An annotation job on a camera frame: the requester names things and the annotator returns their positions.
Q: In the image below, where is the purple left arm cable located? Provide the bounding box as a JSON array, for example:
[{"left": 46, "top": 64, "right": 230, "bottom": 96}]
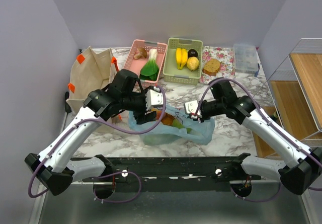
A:
[{"left": 27, "top": 85, "right": 167, "bottom": 203}]

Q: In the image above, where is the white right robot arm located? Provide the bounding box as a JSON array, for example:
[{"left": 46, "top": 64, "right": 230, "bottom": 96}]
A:
[{"left": 197, "top": 78, "right": 321, "bottom": 195}]

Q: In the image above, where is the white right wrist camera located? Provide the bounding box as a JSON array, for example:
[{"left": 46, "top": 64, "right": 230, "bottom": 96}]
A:
[{"left": 184, "top": 100, "right": 202, "bottom": 120}]

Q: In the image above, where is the green cabbage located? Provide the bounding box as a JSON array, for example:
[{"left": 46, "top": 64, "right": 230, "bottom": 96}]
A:
[{"left": 140, "top": 126, "right": 192, "bottom": 145}]

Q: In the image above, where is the yellow banana bunch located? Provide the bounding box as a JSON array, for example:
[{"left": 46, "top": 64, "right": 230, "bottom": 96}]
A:
[{"left": 176, "top": 48, "right": 188, "bottom": 69}]

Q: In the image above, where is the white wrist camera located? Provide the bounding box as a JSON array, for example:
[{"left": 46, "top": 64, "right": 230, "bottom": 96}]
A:
[
  {"left": 145, "top": 87, "right": 164, "bottom": 110},
  {"left": 184, "top": 100, "right": 202, "bottom": 120}
]

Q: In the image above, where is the green glass bottle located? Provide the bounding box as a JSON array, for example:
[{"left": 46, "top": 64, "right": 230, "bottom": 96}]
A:
[{"left": 270, "top": 111, "right": 279, "bottom": 122}]

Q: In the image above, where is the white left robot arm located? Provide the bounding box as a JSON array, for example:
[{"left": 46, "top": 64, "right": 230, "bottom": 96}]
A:
[{"left": 25, "top": 69, "right": 166, "bottom": 198}]

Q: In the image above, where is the beige canvas tote bag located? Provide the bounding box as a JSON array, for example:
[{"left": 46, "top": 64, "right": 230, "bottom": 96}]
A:
[{"left": 66, "top": 47, "right": 119, "bottom": 115}]

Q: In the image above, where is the pink plastic basket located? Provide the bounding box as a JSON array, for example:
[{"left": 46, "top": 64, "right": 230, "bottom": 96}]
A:
[{"left": 123, "top": 39, "right": 168, "bottom": 85}]

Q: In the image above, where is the brown bread slice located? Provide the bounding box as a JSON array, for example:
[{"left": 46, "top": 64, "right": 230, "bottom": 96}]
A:
[{"left": 202, "top": 58, "right": 221, "bottom": 76}]

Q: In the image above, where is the yellow orange food piece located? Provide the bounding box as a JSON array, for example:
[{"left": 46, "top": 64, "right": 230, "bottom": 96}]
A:
[{"left": 155, "top": 109, "right": 175, "bottom": 126}]

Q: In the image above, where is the clear plastic organizer box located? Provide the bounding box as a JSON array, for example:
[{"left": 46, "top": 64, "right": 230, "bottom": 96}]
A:
[{"left": 233, "top": 43, "right": 259, "bottom": 74}]

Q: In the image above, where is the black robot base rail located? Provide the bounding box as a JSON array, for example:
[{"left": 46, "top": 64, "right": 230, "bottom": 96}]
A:
[{"left": 84, "top": 154, "right": 260, "bottom": 192}]

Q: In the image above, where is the green bok choy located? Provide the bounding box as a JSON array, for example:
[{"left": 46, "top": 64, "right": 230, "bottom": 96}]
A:
[{"left": 139, "top": 49, "right": 159, "bottom": 81}]

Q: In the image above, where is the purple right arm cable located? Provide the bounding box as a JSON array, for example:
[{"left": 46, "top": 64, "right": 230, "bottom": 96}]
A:
[{"left": 191, "top": 77, "right": 322, "bottom": 203}]

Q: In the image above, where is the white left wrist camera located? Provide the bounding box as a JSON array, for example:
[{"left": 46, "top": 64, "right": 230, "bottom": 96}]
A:
[{"left": 145, "top": 87, "right": 164, "bottom": 110}]

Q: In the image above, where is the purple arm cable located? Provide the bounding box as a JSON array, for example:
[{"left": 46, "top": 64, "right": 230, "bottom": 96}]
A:
[
  {"left": 191, "top": 77, "right": 322, "bottom": 203},
  {"left": 27, "top": 85, "right": 167, "bottom": 203}
]

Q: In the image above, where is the white wire wooden shelf rack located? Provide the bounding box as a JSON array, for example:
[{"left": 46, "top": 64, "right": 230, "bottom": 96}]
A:
[{"left": 254, "top": 38, "right": 321, "bottom": 148}]

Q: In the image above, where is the yellow pear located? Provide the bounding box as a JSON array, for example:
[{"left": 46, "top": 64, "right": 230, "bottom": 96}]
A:
[{"left": 186, "top": 56, "right": 200, "bottom": 71}]

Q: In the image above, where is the dark purple plum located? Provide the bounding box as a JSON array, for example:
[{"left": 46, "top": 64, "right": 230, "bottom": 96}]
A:
[{"left": 188, "top": 49, "right": 198, "bottom": 58}]

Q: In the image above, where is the light blue plastic grocery bag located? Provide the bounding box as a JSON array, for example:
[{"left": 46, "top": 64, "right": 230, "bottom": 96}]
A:
[{"left": 127, "top": 104, "right": 216, "bottom": 145}]

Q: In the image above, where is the brown mushroom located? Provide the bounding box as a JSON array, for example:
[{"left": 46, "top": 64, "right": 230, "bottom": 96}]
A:
[{"left": 133, "top": 47, "right": 147, "bottom": 59}]

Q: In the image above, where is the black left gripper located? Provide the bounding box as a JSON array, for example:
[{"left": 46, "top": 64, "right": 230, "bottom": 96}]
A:
[{"left": 121, "top": 87, "right": 157, "bottom": 124}]

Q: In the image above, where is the green plastic basket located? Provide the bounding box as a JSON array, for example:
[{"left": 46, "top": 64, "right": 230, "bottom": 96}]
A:
[{"left": 163, "top": 37, "right": 203, "bottom": 85}]

